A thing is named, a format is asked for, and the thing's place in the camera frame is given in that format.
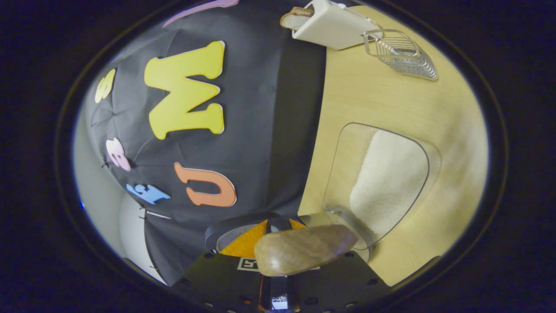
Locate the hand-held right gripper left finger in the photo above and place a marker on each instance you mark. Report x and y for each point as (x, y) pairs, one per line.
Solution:
(217, 282)

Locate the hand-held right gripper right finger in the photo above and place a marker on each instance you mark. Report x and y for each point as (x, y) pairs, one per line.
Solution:
(339, 282)

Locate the wooden spoon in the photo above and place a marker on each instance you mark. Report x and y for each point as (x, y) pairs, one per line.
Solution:
(304, 250)

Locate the black and silver rice cooker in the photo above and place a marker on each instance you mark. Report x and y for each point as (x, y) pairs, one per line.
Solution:
(234, 226)

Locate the white rice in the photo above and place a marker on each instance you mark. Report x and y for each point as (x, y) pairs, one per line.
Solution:
(391, 178)

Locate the clear glass container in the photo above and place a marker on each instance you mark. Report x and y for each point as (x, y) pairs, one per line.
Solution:
(343, 174)

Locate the black backdrop cloth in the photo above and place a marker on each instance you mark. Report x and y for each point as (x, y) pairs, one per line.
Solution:
(260, 130)

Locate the white toaster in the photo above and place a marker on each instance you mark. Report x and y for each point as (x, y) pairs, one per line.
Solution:
(334, 26)

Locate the white bread slice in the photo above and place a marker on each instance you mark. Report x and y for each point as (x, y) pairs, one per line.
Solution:
(295, 18)

